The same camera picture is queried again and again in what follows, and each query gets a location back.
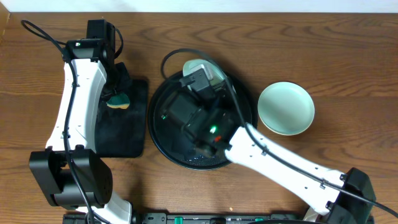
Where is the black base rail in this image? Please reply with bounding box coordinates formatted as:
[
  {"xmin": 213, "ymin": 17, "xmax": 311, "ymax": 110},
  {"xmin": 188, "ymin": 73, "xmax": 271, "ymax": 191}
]
[{"xmin": 62, "ymin": 212, "xmax": 376, "ymax": 224}]

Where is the light blue plate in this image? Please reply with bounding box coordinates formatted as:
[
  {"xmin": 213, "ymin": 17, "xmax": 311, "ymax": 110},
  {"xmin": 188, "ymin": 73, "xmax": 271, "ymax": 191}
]
[
  {"xmin": 257, "ymin": 82, "xmax": 315, "ymax": 136},
  {"xmin": 182, "ymin": 59, "xmax": 227, "ymax": 86}
]

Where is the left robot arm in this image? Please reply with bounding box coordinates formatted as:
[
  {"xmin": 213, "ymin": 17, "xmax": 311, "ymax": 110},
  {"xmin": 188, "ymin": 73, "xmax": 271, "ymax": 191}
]
[{"xmin": 29, "ymin": 39, "xmax": 133, "ymax": 223}]

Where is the round black tray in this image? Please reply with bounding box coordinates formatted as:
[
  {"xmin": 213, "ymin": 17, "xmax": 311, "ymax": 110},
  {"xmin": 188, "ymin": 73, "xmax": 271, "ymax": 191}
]
[{"xmin": 148, "ymin": 72, "xmax": 240, "ymax": 170}]

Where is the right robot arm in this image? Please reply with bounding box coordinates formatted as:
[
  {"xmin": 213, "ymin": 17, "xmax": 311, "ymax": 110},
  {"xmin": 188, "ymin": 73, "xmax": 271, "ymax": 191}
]
[{"xmin": 150, "ymin": 88, "xmax": 375, "ymax": 223}]

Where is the rectangular black water tray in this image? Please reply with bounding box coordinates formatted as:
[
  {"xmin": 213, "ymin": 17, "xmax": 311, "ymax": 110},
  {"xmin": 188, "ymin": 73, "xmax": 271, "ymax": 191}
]
[{"xmin": 95, "ymin": 80, "xmax": 148, "ymax": 158}]

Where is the green yellow sponge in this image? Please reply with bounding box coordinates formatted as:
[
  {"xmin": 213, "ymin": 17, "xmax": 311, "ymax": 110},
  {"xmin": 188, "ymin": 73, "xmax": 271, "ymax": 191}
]
[{"xmin": 106, "ymin": 93, "xmax": 130, "ymax": 110}]

